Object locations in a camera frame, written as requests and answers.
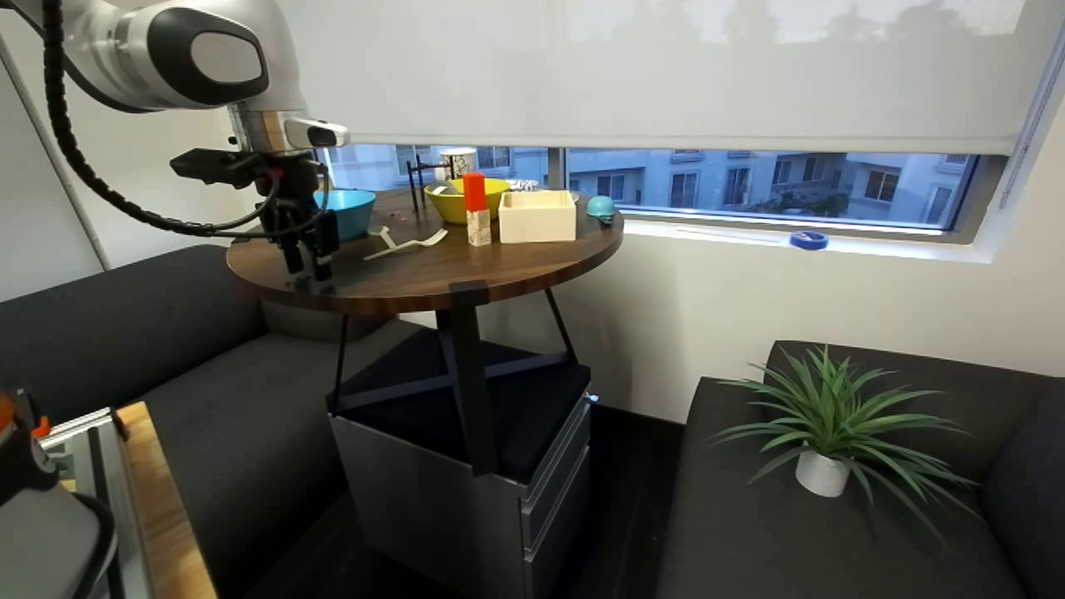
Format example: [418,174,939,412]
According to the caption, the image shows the black metal table frame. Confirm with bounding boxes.
[328,279,579,479]

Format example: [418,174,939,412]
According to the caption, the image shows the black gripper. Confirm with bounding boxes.
[256,153,342,288]

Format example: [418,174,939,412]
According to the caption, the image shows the orange and black device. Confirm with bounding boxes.
[0,385,60,510]

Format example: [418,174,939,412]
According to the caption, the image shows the yellow bowl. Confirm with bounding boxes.
[425,176,511,228]

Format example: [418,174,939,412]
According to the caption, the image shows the white plant pot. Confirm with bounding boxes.
[791,447,856,503]

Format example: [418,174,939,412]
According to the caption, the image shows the thin black metal stand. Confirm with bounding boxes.
[404,153,430,228]

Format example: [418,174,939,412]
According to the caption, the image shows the blue bowl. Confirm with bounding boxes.
[313,185,378,245]

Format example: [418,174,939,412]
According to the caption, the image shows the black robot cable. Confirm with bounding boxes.
[37,0,278,238]

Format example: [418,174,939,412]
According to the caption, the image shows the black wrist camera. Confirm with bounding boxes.
[166,147,268,190]

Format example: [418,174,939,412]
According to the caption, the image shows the glass window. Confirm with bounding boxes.
[297,139,986,238]

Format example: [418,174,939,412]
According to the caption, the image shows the white plastic spoon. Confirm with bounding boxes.
[364,225,452,267]

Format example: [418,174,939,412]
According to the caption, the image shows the cream rectangular box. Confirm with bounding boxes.
[497,185,581,245]

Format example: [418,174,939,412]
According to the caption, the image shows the dark grey sofa with plant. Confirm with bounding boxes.
[651,338,1065,599]

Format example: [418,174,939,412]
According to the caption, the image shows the white roller blind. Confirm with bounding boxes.
[268,0,1065,159]

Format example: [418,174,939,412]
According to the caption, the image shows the red capped bottle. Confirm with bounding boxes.
[459,170,497,250]

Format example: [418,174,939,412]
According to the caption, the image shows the green spiky plant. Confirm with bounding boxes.
[711,342,980,535]

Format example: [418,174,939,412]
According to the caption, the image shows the grey metal cabinet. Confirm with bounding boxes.
[326,325,595,599]

